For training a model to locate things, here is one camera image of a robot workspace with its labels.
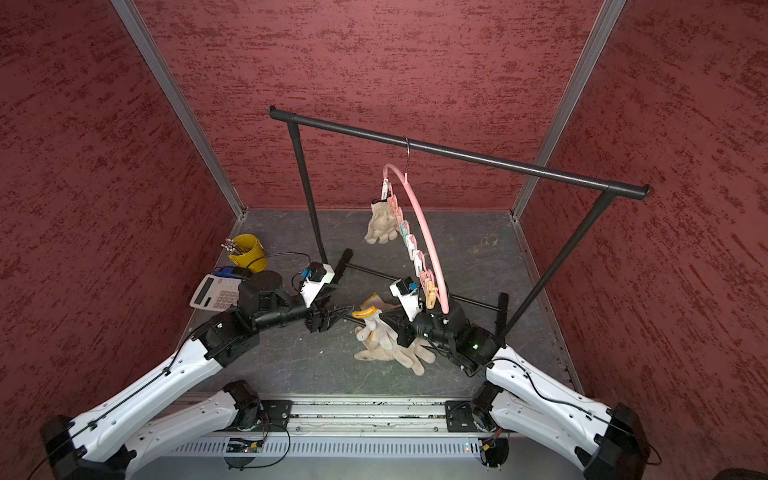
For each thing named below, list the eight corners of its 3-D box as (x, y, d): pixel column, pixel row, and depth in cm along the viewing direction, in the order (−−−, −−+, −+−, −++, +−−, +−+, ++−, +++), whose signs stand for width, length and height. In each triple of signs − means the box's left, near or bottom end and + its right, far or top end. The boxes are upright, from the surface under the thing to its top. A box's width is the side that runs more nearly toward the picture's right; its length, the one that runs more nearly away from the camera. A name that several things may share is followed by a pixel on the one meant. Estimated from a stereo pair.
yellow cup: (241, 277, 104) (226, 257, 94) (250, 254, 110) (236, 233, 101) (264, 277, 104) (251, 257, 94) (271, 254, 110) (260, 233, 101)
